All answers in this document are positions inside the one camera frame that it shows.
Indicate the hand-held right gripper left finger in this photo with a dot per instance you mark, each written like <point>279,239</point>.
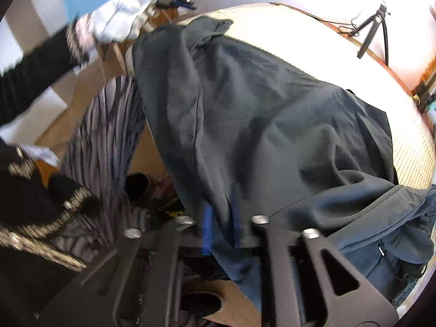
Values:
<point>206,235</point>

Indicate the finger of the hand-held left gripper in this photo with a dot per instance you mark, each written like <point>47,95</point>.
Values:
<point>182,4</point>

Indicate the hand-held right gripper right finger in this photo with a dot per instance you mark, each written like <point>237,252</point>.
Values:
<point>235,218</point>

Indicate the dark grey pants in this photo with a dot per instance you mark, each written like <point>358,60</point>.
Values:
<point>272,126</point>

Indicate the person's left forearm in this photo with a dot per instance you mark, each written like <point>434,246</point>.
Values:
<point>30,78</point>

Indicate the person's left hand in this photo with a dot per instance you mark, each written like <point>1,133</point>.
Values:
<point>119,13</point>

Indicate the black shoe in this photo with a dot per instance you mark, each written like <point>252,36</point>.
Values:
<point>138,187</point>
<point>201,305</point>

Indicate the beige bamboo bed mat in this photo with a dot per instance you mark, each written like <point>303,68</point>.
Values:
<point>306,34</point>

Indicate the person's black gold-trimmed jacket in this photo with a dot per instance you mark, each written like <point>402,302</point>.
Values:
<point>30,204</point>

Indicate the black tripod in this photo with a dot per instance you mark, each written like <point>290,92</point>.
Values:
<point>369,30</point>

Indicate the wooden bed frame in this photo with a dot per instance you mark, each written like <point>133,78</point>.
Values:
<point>374,54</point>

